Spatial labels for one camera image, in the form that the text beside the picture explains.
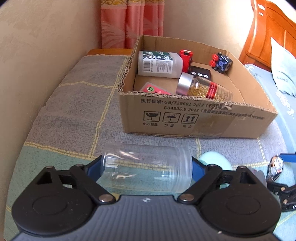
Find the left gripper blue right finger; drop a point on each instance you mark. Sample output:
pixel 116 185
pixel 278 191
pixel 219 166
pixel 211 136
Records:
pixel 205 177

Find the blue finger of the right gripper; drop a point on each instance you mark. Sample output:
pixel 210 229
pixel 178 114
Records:
pixel 276 187
pixel 289 159

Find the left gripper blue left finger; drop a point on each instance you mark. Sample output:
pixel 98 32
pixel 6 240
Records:
pixel 86 177

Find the light blue egg case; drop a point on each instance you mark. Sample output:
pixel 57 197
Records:
pixel 216 158

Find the clear plastic jar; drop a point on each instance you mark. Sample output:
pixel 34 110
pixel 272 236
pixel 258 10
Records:
pixel 141 170

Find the golden capsule bottle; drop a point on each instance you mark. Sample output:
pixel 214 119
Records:
pixel 197 86

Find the black remote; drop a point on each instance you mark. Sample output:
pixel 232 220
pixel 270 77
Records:
pixel 199 71

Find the pink refill case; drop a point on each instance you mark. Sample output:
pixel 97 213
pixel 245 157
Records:
pixel 151 88

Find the dark blue toy block car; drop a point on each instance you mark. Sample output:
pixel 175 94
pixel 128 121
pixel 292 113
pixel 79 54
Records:
pixel 220 62

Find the white green medicine bottle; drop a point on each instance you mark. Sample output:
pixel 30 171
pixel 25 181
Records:
pixel 159 64

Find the grey animal figurine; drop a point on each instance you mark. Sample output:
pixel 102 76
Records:
pixel 259 175

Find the blue floral bed sheet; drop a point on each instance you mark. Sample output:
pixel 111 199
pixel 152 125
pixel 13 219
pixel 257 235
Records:
pixel 283 103

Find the open cardboard box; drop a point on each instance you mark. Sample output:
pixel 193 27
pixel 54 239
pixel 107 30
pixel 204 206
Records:
pixel 247 116

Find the light blue pillow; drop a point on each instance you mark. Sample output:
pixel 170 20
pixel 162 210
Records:
pixel 283 68

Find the wooden bed headboard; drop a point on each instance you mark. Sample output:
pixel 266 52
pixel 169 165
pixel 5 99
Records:
pixel 269 22

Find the pink patterned curtain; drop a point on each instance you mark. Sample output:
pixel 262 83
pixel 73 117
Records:
pixel 123 21

